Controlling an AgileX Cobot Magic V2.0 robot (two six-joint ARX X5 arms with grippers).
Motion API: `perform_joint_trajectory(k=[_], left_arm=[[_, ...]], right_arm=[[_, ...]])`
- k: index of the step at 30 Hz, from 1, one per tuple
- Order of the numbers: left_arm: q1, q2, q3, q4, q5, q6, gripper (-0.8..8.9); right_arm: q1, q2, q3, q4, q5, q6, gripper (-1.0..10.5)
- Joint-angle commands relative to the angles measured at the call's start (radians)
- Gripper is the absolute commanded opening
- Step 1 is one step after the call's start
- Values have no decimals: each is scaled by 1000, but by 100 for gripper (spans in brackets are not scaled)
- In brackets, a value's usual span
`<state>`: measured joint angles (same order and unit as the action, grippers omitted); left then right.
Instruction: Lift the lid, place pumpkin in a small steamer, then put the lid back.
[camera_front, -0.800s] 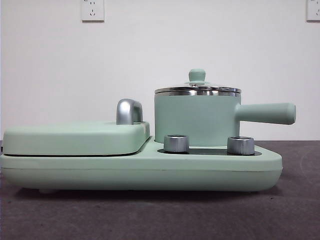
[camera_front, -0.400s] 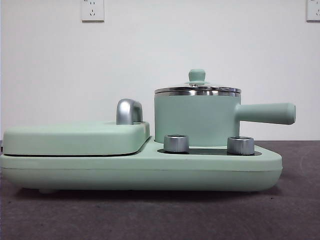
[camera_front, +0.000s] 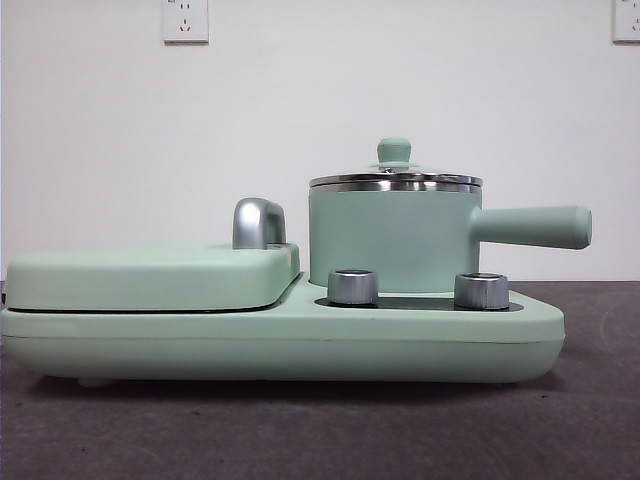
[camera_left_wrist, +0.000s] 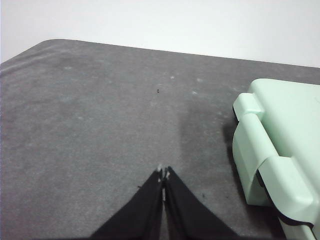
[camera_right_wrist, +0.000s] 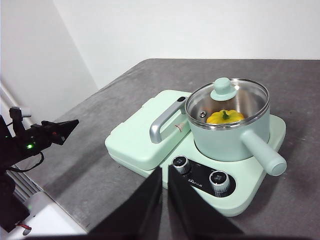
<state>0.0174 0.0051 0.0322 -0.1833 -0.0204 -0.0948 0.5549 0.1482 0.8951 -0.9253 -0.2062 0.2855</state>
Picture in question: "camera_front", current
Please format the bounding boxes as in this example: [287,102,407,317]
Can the green grill cover silver handle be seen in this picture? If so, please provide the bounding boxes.
[5,197,301,311]

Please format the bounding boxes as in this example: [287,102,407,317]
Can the silver control knob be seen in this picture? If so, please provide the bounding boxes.
[327,268,380,305]
[454,271,511,309]

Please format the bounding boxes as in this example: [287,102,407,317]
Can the glass lid with green knob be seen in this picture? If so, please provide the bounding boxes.
[307,138,484,194]

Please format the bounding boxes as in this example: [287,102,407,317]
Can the green steamer pot with handle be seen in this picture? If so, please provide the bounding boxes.
[307,185,593,296]

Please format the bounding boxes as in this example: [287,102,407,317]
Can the white wall socket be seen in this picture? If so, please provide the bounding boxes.
[162,0,210,45]
[612,0,640,45]

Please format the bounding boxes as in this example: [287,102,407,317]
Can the green breakfast machine base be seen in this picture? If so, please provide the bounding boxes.
[0,287,566,389]

